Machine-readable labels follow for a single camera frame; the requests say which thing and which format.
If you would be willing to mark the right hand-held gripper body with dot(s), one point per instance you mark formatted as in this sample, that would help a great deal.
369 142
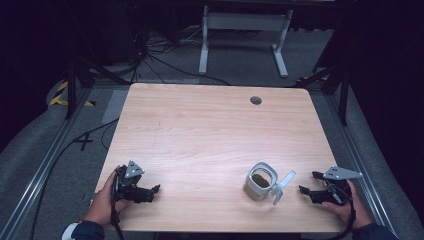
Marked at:
336 186

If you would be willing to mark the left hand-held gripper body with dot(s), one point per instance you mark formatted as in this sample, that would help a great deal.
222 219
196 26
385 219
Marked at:
128 178

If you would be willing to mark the clear jar with lid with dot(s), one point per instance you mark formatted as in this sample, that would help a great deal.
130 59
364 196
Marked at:
261 185

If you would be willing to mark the person's right hand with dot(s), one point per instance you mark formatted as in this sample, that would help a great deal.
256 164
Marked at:
355 210

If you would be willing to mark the person's left hand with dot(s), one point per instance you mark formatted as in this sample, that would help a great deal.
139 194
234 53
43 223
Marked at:
101 203

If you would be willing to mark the black tripod stand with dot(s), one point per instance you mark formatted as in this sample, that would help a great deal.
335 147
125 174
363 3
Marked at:
71 83
343 86

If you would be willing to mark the aluminium floor rail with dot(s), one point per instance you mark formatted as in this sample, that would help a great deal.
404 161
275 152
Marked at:
36 176
353 150

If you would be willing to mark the white metal stand frame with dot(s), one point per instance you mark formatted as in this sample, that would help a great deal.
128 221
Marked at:
245 23

